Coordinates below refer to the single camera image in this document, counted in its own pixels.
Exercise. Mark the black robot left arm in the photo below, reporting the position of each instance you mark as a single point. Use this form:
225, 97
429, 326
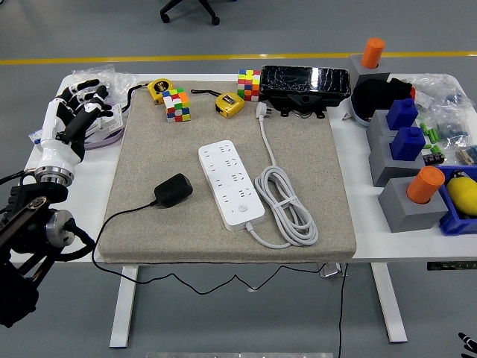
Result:
22, 209

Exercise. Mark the blue plastic bin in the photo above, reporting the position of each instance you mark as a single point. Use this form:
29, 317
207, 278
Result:
454, 223

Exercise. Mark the black table control panel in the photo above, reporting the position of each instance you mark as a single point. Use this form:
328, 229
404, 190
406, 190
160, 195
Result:
451, 266

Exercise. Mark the grey block with square hole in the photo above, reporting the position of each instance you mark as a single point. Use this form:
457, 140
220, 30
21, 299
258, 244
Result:
384, 168
376, 128

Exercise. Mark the black device with glossy top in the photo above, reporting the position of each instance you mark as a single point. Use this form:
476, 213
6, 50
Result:
298, 80

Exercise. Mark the white blue round device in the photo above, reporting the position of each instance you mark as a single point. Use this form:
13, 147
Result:
359, 117

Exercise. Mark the plastic bag of metal nuts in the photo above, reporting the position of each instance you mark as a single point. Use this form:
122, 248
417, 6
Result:
121, 84

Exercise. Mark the yellow plush toy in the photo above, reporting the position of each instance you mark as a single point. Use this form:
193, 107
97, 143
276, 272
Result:
464, 194

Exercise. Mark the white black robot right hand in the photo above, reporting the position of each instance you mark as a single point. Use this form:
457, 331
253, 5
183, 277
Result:
470, 345

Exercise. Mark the white circuit breaker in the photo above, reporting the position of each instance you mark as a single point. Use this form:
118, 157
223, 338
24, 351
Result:
35, 138

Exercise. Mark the grey block with round hole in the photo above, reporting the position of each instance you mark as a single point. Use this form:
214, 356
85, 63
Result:
402, 216
356, 69

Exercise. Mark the green plastic cylinder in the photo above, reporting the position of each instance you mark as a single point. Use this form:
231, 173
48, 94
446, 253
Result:
424, 129
433, 135

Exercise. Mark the clear bag of small parts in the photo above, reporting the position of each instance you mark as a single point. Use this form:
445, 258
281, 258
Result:
439, 89

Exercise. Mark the white table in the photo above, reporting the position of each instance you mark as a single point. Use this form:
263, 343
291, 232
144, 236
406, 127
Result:
372, 246

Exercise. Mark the grey-brown mat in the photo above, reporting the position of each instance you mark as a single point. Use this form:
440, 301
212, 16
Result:
167, 238

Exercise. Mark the clear bag of blue parts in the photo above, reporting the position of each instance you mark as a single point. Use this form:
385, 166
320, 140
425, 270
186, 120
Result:
452, 127

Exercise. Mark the yellow tape measure round label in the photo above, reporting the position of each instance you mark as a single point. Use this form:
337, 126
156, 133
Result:
158, 87

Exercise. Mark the blue block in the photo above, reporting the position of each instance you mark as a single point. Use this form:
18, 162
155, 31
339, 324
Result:
406, 145
400, 113

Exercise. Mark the rubik's cube with white face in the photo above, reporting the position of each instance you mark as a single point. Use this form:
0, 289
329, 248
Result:
177, 106

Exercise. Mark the small black component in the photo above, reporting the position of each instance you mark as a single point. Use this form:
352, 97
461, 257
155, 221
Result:
433, 158

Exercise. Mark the white power strip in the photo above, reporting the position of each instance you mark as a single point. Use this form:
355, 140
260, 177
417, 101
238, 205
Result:
231, 179

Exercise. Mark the black office chair base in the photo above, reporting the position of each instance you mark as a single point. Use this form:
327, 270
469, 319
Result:
208, 7

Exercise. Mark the black cloth cap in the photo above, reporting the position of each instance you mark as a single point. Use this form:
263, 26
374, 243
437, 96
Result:
372, 97

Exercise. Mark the metal bracket under table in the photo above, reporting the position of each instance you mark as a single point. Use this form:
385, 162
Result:
331, 270

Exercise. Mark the small circuit board module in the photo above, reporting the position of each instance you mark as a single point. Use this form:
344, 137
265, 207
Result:
467, 154

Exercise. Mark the black plug adapter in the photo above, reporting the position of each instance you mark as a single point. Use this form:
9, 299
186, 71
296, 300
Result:
173, 190

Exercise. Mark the yellow tape measure square label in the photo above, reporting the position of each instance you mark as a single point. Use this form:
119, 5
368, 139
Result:
228, 104

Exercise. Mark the orange cylinder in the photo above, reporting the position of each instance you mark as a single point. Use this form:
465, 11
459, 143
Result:
425, 184
372, 54

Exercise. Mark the white wall switch panel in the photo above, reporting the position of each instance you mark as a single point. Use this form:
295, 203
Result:
115, 121

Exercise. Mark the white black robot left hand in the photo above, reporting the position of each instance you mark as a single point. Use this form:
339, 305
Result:
56, 149

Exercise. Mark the rubik's cube with yellow face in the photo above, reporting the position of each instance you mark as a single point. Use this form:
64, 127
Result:
249, 85

